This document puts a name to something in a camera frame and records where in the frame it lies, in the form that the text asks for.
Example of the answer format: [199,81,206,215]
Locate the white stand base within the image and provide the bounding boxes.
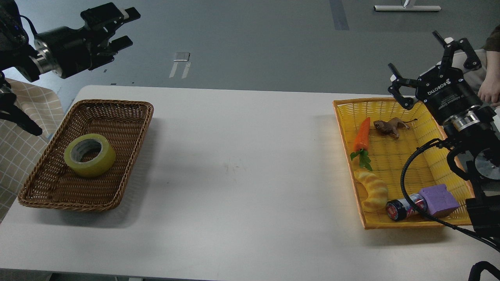
[373,0,442,12]

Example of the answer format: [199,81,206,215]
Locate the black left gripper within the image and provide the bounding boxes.
[35,2,141,78]

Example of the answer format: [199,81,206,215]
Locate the brown wicker basket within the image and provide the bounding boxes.
[18,99,154,212]

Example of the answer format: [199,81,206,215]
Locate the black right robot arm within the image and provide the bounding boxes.
[388,31,500,251]

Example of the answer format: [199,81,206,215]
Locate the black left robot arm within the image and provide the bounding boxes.
[0,0,141,82]

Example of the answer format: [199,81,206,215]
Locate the purple foam block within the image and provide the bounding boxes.
[418,184,460,218]

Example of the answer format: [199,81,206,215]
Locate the yellow tape roll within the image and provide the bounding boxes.
[64,133,116,178]

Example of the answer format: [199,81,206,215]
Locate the small dark red-labelled jar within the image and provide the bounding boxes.
[386,194,427,222]

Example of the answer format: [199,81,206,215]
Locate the yellow toy croissant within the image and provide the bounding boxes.
[354,170,389,212]

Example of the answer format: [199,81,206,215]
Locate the person in beige trousers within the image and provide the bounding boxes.
[452,25,500,94]

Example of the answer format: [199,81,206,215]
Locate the beige checkered cloth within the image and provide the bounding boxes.
[0,78,64,221]

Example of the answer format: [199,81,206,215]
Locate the brown toy animal figure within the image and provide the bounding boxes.
[373,117,418,139]

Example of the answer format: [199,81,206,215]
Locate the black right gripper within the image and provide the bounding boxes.
[387,30,485,126]

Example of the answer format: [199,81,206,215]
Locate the yellow plastic basket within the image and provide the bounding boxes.
[332,97,474,229]

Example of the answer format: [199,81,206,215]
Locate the person's lower hand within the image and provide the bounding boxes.
[477,75,500,107]

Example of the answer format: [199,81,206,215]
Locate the orange toy carrot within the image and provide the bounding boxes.
[350,117,373,171]

